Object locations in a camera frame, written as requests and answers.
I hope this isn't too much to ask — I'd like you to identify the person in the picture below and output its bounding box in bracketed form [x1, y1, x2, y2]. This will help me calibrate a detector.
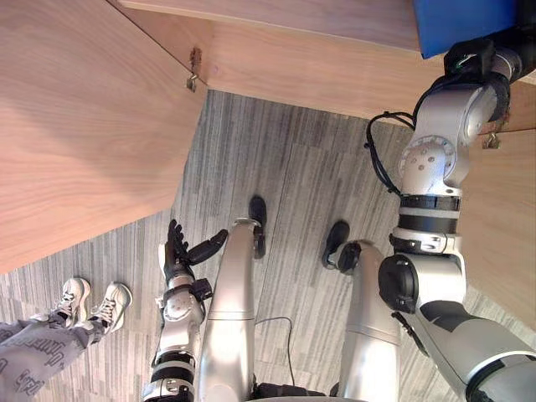
[0, 276, 134, 402]

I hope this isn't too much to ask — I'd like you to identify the silver left robot leg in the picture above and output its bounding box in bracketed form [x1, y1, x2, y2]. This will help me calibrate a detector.
[196, 217, 269, 402]

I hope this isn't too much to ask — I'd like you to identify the silver right robot leg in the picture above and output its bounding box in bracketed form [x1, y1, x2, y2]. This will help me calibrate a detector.
[337, 239, 404, 402]

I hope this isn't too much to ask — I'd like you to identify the blue folder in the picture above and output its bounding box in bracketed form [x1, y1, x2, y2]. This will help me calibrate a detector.
[411, 0, 520, 60]

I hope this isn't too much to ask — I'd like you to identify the wooden cabinet body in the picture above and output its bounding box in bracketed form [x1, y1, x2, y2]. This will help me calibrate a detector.
[106, 0, 536, 136]

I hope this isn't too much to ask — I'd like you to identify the thin black floor cable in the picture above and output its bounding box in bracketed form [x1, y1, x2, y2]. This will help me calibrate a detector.
[253, 316, 299, 387]

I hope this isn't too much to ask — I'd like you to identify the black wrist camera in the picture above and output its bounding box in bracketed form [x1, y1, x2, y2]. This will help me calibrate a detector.
[191, 277, 215, 302]
[442, 39, 497, 77]

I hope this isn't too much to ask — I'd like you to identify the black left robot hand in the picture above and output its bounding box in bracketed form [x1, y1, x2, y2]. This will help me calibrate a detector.
[163, 219, 229, 287]

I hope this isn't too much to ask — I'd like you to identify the dark robot waist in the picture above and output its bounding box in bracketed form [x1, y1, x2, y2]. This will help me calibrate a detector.
[250, 379, 341, 402]

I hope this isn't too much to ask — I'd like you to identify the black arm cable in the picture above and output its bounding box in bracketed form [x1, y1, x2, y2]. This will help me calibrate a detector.
[364, 111, 416, 196]

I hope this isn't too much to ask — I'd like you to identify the silver robot leg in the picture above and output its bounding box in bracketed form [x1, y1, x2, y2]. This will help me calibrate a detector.
[196, 217, 269, 402]
[337, 239, 404, 402]

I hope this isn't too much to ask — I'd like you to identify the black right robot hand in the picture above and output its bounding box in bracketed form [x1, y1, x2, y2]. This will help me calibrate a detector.
[515, 0, 536, 81]

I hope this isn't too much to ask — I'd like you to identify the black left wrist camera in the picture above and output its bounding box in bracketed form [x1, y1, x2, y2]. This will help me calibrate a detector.
[191, 277, 215, 302]

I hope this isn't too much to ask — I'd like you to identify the dark left robot foot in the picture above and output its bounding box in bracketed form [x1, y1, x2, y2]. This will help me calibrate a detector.
[248, 195, 269, 260]

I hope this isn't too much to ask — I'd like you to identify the wooden cabinet door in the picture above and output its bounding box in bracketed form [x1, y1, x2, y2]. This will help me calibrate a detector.
[455, 128, 536, 332]
[0, 0, 209, 276]

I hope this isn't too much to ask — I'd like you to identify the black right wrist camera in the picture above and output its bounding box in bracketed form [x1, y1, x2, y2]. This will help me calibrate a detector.
[442, 39, 497, 77]

